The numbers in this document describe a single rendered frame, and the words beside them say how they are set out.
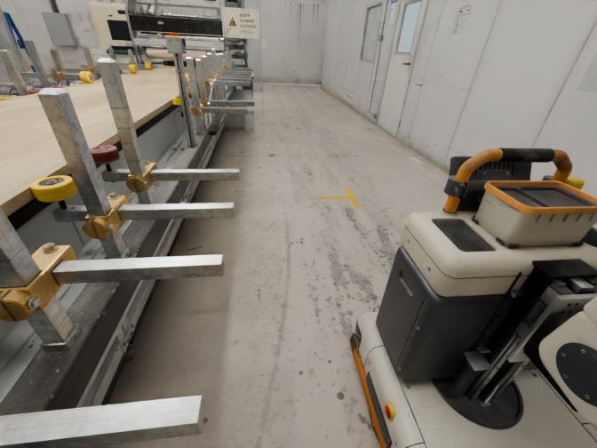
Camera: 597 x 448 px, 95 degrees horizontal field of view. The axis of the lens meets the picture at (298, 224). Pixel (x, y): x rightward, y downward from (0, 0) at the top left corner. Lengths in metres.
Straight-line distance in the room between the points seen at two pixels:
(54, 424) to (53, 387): 0.22
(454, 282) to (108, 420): 0.67
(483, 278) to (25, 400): 0.91
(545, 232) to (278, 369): 1.08
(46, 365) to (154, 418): 0.34
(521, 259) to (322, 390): 0.90
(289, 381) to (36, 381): 0.91
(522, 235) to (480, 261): 0.13
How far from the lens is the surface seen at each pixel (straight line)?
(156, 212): 0.80
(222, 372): 1.39
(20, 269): 0.60
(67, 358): 0.70
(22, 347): 0.89
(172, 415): 0.41
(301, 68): 11.10
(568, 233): 0.93
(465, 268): 0.74
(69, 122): 0.73
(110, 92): 0.95
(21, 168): 1.03
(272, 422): 1.29
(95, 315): 0.75
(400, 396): 1.08
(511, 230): 0.82
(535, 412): 1.27
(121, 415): 0.43
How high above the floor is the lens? 1.20
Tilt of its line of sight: 33 degrees down
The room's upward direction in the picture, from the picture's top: 3 degrees clockwise
